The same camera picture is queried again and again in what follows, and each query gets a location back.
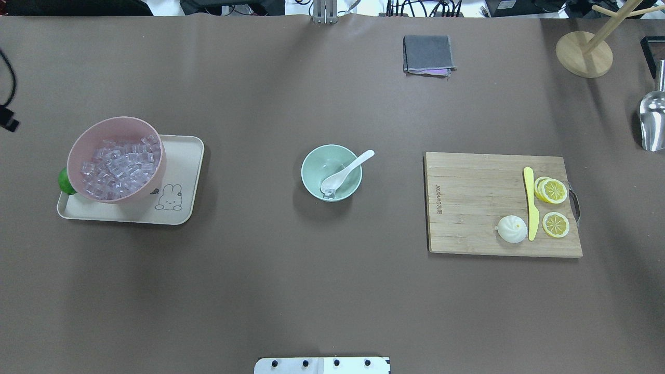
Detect green lime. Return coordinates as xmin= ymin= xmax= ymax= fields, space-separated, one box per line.
xmin=58 ymin=167 xmax=76 ymax=195

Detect wooden mug tree stand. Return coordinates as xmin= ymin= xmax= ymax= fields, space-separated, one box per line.
xmin=555 ymin=1 xmax=664 ymax=78

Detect mint green bowl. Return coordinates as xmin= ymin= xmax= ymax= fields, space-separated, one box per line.
xmin=301 ymin=144 xmax=363 ymax=202

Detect yellow plastic knife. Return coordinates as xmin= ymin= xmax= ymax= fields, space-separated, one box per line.
xmin=523 ymin=167 xmax=540 ymax=242

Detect stacked lemon slices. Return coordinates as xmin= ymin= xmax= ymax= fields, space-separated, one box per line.
xmin=534 ymin=177 xmax=568 ymax=204

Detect pile of clear ice cubes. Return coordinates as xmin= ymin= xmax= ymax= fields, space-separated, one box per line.
xmin=80 ymin=135 xmax=162 ymax=201

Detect single lemon slice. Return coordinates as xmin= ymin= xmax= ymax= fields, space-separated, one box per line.
xmin=542 ymin=211 xmax=570 ymax=238

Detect bamboo cutting board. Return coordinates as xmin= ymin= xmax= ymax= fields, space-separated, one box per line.
xmin=423 ymin=152 xmax=583 ymax=258

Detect clear ice cube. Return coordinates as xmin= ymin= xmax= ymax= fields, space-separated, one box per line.
xmin=323 ymin=189 xmax=336 ymax=201

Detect aluminium frame post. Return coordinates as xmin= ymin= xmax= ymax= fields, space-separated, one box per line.
xmin=312 ymin=0 xmax=338 ymax=24

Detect beige rabbit tray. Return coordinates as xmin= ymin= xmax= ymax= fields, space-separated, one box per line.
xmin=57 ymin=135 xmax=205 ymax=225

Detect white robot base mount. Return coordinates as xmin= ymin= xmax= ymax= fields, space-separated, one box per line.
xmin=254 ymin=356 xmax=391 ymax=373

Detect pink bowl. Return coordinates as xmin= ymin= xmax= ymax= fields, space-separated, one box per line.
xmin=59 ymin=116 xmax=166 ymax=204

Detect white ceramic spoon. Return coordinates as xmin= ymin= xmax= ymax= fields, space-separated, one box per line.
xmin=319 ymin=150 xmax=375 ymax=192

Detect metal scoop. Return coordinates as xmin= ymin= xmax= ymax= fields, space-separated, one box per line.
xmin=639 ymin=60 xmax=664 ymax=152

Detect folded grey cloth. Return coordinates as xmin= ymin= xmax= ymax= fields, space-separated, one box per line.
xmin=402 ymin=35 xmax=457 ymax=77

